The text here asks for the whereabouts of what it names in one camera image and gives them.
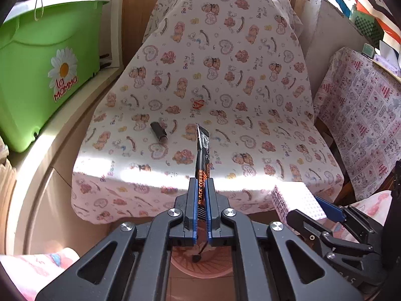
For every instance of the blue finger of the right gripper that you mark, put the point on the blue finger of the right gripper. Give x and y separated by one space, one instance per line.
333 212

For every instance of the small red candy wrapper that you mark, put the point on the small red candy wrapper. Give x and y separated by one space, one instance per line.
198 104

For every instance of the black coffee sachet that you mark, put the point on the black coffee sachet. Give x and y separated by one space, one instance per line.
202 169

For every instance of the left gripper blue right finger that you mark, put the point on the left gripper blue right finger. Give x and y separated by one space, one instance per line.
212 212

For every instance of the green plastic storage box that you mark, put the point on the green plastic storage box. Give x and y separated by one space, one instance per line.
49 48

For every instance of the stack of papers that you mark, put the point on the stack of papers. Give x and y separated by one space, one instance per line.
7 179

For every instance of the black lighter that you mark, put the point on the black lighter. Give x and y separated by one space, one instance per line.
159 132

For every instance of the pink mesh waste basket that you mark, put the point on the pink mesh waste basket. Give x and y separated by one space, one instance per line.
202 262

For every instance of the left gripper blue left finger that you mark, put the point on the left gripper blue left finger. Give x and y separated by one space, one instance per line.
190 219

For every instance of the print pattern cloth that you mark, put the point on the print pattern cloth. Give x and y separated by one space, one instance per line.
359 102

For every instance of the bear print chair cover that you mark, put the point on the bear print chair cover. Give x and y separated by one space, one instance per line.
242 57

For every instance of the pink gingham tissue pack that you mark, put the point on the pink gingham tissue pack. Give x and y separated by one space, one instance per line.
289 195

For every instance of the green checkered box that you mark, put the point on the green checkered box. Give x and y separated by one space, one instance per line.
368 26

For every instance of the pink floral clothing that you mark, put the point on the pink floral clothing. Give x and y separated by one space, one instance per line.
31 273

